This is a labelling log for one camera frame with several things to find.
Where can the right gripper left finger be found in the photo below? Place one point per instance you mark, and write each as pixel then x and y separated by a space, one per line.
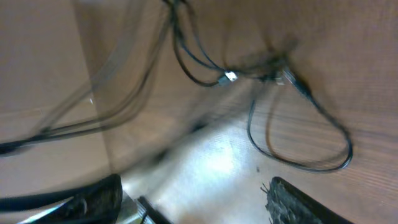
pixel 99 202

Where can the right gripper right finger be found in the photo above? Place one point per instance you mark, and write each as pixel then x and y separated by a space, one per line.
pixel 287 204

